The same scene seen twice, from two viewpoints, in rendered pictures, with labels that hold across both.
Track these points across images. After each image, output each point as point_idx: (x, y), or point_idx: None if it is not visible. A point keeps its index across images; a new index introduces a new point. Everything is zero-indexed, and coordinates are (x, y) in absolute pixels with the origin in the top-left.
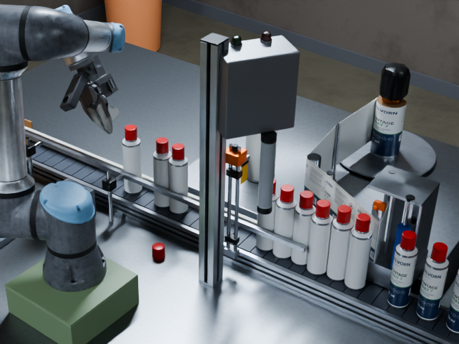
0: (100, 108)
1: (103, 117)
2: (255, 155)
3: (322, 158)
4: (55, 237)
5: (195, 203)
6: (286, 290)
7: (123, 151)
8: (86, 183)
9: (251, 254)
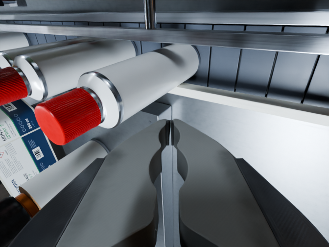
0: (100, 219)
1: (127, 161)
2: (64, 159)
3: (22, 159)
4: None
5: (22, 25)
6: (13, 9)
7: (118, 67)
8: (301, 19)
9: (20, 18)
